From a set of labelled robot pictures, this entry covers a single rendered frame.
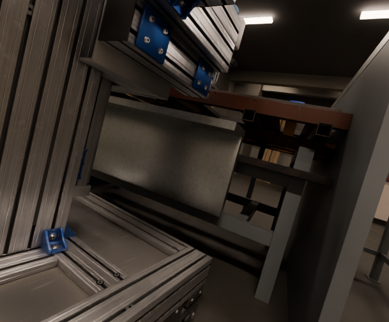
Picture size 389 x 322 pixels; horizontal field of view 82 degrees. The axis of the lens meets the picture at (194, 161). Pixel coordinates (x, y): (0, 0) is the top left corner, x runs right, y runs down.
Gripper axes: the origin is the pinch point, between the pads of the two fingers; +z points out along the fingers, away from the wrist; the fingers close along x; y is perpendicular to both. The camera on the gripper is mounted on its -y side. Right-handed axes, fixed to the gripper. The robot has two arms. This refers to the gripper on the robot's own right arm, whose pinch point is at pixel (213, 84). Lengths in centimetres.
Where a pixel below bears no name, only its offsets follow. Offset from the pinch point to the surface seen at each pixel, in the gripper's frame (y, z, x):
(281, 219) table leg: -50, 54, 13
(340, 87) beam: -137, -217, -598
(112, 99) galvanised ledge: 30, 24, 37
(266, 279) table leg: -52, 81, 14
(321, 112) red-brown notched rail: -52, 9, 18
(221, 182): -24, 46, 22
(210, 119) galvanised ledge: -16.5, 23.3, 37.4
